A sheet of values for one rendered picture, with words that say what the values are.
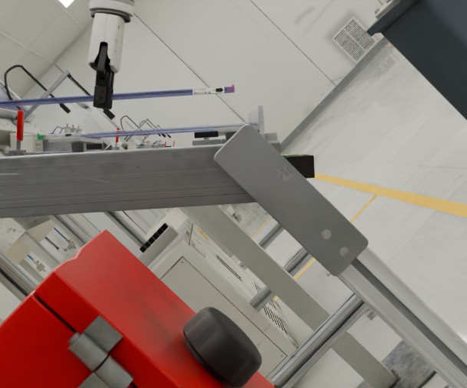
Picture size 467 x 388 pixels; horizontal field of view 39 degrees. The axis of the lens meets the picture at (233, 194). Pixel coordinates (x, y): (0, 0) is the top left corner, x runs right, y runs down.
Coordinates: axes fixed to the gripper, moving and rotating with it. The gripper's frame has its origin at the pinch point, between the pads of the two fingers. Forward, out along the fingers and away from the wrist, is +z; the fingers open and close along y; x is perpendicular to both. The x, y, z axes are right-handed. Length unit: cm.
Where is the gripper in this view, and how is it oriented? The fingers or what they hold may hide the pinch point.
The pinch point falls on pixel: (103, 97)
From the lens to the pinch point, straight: 128.9
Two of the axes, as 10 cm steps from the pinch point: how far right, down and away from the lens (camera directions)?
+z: -1.1, 9.9, 0.6
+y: 0.4, 0.7, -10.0
